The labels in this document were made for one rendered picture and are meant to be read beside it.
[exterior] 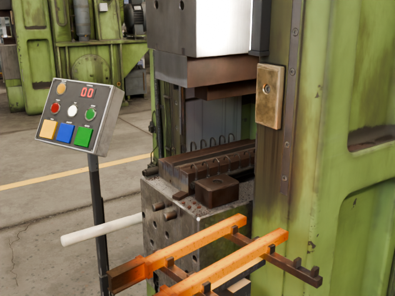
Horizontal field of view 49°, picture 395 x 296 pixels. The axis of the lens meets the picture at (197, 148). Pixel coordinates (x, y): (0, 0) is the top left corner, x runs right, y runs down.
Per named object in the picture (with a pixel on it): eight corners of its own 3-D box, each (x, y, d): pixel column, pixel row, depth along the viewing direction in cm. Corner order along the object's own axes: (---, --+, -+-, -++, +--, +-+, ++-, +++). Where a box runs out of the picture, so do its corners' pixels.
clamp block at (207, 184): (210, 209, 131) (210, 190, 129) (194, 199, 138) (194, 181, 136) (240, 199, 137) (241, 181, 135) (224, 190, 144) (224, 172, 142)
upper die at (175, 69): (187, 88, 129) (186, 56, 125) (154, 78, 144) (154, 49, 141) (288, 74, 151) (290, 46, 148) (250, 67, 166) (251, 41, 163)
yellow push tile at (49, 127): (51, 138, 176) (56, 121, 177) (39, 135, 180) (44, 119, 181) (54, 139, 178) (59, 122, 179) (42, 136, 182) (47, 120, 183)
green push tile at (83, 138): (87, 147, 167) (92, 129, 168) (73, 144, 170) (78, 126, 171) (90, 148, 168) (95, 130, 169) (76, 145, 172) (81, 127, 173)
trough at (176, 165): (180, 171, 142) (180, 167, 142) (171, 165, 146) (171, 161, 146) (273, 147, 164) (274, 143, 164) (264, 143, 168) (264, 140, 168)
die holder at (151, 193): (198, 339, 141) (197, 218, 126) (144, 279, 171) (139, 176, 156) (315, 279, 170) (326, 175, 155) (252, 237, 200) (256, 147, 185)
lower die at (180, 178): (188, 195, 141) (188, 171, 138) (158, 175, 156) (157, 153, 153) (281, 168, 163) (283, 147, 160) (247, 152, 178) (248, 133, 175)
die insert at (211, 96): (207, 101, 139) (207, 82, 137) (194, 97, 145) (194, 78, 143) (275, 90, 155) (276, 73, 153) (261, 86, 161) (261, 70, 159)
